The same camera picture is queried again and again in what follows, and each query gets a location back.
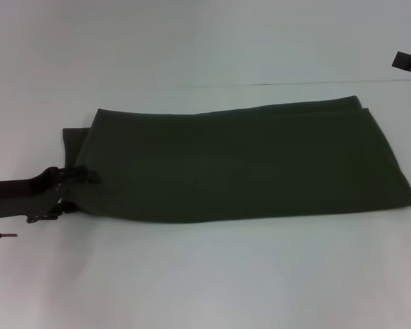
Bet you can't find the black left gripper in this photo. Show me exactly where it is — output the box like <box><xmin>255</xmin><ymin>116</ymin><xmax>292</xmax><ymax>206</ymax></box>
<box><xmin>0</xmin><ymin>164</ymin><xmax>101</xmax><ymax>224</ymax></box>

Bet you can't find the dark green shirt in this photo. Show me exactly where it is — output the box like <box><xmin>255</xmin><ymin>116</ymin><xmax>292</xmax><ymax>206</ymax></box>
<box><xmin>62</xmin><ymin>95</ymin><xmax>411</xmax><ymax>226</ymax></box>

